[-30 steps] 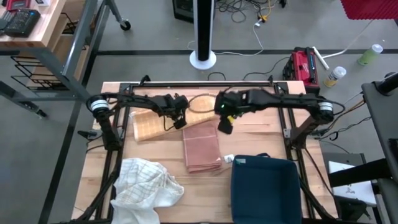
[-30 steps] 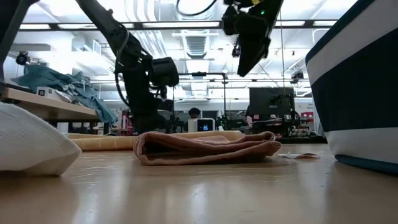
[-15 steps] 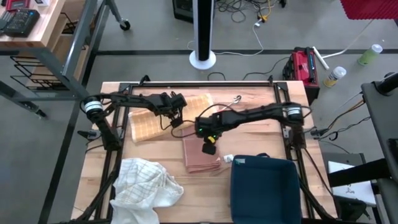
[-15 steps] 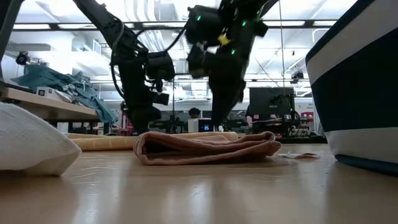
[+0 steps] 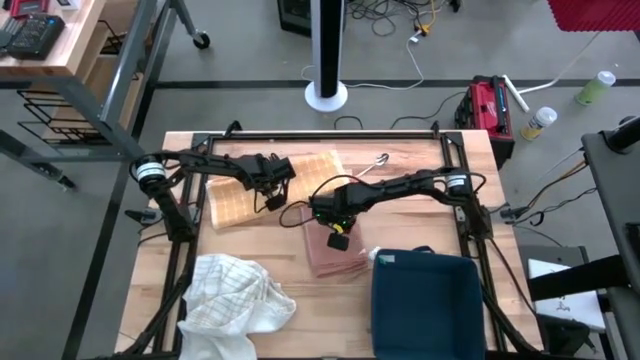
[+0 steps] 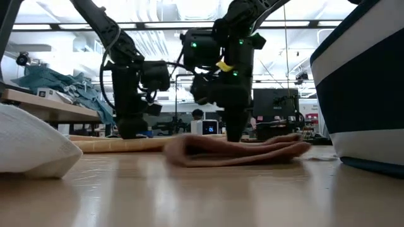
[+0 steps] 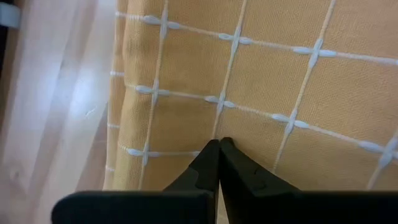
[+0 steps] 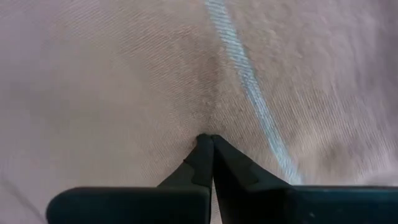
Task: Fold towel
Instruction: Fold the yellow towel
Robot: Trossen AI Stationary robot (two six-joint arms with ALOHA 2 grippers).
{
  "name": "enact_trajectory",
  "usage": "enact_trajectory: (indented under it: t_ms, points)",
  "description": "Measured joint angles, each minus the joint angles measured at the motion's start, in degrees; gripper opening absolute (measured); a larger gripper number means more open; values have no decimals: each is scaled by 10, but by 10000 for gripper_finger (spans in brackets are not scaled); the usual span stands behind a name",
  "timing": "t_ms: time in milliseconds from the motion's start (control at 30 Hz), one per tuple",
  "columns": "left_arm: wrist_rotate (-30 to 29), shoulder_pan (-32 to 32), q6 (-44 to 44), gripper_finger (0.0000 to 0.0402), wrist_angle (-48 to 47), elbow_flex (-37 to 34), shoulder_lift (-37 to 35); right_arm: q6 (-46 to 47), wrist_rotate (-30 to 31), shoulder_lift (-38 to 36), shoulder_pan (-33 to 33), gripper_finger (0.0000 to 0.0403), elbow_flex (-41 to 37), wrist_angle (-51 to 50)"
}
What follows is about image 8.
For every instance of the pink towel with white stripes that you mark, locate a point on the pink towel with white stripes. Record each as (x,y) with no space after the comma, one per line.
(124,77)

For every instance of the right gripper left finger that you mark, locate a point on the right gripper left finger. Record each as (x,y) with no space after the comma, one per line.
(140,205)

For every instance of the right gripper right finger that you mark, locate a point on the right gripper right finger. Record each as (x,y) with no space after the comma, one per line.
(280,205)

